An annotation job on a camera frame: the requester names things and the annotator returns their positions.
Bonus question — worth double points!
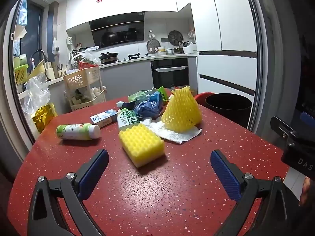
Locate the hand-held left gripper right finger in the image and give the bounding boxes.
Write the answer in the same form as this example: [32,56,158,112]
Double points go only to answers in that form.
[210,149,294,236]

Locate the green plastic bag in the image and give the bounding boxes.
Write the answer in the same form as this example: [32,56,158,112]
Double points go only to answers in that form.
[127,86,171,104]

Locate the white and blue carton box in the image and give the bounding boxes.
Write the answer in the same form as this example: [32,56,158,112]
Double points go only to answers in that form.
[90,110,118,128]

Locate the white paper towel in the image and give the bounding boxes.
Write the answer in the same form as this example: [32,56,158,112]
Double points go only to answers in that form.
[140,118,203,144]

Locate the white towel on oven handle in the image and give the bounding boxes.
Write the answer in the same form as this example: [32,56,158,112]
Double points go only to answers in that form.
[156,65,187,73]

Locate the yellow foam fruit net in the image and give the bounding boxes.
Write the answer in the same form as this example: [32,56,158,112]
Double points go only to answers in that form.
[161,86,203,133]

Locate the black wok with lid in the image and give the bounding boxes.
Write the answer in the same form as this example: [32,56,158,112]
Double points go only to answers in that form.
[98,52,119,64]

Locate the white rice cooker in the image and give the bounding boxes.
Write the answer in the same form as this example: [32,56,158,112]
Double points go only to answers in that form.
[183,42,197,54]

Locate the gold foil bag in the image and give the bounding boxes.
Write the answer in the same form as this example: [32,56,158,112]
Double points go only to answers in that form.
[32,103,58,134]

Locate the beige knife block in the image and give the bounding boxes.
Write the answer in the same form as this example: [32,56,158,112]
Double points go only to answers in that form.
[45,61,56,81]

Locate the yellow-green plastic basket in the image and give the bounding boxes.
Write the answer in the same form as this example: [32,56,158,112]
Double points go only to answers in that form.
[13,64,29,85]

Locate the person's right hand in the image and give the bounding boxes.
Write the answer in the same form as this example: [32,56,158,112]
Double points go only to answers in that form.
[299,176,311,207]

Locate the black trash bin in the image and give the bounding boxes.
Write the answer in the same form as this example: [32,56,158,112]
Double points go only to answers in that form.
[205,93,253,129]

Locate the red plastic basket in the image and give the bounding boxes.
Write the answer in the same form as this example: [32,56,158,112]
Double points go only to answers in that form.
[78,61,99,70]

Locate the round dark hanging pan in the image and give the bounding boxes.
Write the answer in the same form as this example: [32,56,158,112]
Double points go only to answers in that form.
[168,30,184,45]

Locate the round grey hanging lid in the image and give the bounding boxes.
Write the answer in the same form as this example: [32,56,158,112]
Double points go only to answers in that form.
[146,39,160,52]

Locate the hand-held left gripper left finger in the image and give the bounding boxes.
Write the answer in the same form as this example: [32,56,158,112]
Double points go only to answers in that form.
[27,149,109,236]

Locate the clear plastic bag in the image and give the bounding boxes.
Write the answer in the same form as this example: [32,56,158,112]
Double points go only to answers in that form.
[21,72,51,115]

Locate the black built-in oven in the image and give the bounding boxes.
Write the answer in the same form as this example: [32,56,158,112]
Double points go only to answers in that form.
[150,58,189,89]

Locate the black kitchen faucet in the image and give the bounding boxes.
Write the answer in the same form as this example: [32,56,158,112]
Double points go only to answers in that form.
[31,50,48,73]

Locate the hanging blue plastic bag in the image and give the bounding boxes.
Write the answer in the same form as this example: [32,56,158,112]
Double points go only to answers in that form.
[18,0,29,27]

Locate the black range hood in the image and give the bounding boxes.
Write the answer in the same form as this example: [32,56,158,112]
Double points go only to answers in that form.
[89,12,145,48]

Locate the green label detergent bottle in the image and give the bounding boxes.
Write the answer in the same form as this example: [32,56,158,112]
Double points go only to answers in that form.
[116,101,141,133]

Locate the yellow waffle sponge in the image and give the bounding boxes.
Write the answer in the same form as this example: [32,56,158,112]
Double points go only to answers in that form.
[119,123,165,168]

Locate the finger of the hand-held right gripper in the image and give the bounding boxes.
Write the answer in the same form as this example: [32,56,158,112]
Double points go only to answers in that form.
[270,116,306,150]
[300,111,315,129]

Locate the beige plastic storage cart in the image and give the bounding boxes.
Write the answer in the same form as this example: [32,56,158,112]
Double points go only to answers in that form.
[63,65,107,112]

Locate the white refrigerator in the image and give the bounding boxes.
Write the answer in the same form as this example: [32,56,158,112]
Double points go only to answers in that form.
[192,0,258,97]

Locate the red chair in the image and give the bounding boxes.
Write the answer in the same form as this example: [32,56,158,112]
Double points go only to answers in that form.
[194,92,216,109]

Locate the green and white plastic bottle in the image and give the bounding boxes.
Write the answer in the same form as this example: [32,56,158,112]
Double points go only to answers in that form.
[56,123,101,140]

